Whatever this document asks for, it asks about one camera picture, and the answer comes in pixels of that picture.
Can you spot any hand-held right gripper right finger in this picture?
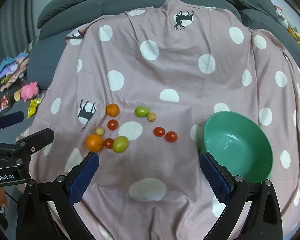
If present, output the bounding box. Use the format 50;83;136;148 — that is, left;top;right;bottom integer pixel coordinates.
199;151;283;240

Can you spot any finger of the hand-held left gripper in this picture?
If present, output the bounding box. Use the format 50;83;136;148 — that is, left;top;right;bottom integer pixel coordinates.
0;111;25;140
0;128;55;164

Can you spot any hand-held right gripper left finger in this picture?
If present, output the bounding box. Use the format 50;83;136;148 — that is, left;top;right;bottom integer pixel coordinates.
16;152;100;240

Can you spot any large orange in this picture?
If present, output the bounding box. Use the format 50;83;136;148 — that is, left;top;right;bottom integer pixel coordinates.
86;134;104;152

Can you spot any green plastic bowl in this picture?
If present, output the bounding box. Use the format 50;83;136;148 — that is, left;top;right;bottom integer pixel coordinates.
197;111;274;184

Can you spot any large green mango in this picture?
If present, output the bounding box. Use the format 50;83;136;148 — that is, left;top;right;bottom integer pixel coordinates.
112;135;129;153

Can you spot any small orange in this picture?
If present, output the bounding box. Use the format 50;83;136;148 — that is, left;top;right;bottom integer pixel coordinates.
106;103;120;117

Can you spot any small green mango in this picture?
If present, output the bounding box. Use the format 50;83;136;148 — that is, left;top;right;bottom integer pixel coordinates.
135;106;150;117

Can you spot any person's left hand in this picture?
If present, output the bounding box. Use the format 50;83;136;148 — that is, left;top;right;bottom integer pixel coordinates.
0;187;8;208

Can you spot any red snack packet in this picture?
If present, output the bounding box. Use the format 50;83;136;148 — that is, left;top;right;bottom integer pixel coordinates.
0;94;11;112

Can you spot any yellow snack packet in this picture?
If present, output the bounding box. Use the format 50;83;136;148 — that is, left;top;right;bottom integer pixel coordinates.
27;98;42;119

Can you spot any pink plush toy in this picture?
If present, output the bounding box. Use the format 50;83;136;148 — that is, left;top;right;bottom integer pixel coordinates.
20;81;40;102

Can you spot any pile of colourful clothes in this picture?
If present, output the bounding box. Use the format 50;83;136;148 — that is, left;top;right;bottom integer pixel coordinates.
0;52;30;92

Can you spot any grey curtain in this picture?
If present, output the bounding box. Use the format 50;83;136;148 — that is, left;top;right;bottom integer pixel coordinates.
0;0;40;65

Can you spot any pink polka dot blanket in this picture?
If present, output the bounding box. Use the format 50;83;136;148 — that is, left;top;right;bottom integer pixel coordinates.
16;0;300;240

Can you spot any grey sofa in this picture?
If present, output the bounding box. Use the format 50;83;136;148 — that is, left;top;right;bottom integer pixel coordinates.
0;0;300;155

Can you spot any yellow stuffed toy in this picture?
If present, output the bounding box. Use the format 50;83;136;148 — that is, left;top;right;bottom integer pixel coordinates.
287;26;300;48

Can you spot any white and pink stuffed toy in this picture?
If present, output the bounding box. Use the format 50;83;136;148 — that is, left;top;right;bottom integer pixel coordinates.
274;5;290;28

